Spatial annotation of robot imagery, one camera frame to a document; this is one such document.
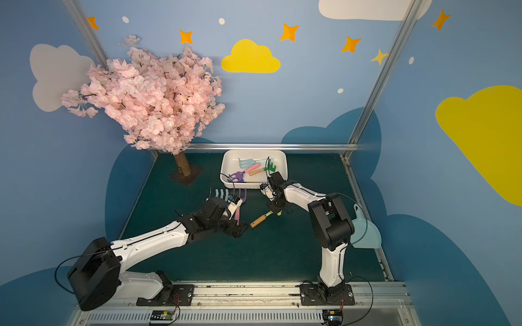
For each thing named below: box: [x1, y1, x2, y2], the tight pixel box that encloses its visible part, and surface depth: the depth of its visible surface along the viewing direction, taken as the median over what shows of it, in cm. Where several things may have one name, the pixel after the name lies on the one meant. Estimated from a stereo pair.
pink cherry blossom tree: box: [61, 35, 225, 187], surface depth 73 cm
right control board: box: [322, 309, 344, 326], surface depth 73 cm
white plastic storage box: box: [220, 149, 289, 189], surface depth 116 cm
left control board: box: [150, 310, 175, 321], surface depth 73 cm
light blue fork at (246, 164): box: [237, 157, 267, 170], surface depth 121 cm
